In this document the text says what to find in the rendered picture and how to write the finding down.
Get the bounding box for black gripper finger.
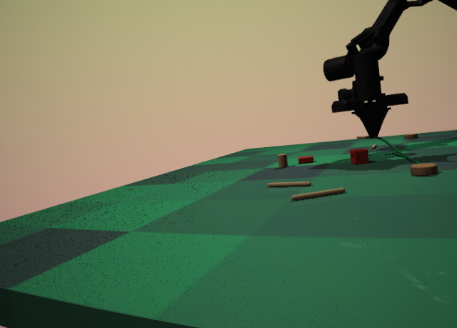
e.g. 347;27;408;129
374;108;391;137
352;109;375;138

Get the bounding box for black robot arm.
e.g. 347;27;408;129
323;0;433;100

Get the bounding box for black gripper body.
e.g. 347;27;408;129
331;72;408;113

